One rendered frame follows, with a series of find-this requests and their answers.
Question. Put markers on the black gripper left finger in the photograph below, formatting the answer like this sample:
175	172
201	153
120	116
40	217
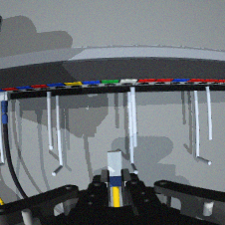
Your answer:
39	209

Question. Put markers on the black cable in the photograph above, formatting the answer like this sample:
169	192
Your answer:
8	155

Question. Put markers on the yellow patch cord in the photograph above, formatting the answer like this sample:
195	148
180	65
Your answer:
115	194

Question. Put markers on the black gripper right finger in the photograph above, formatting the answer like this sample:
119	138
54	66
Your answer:
200	203

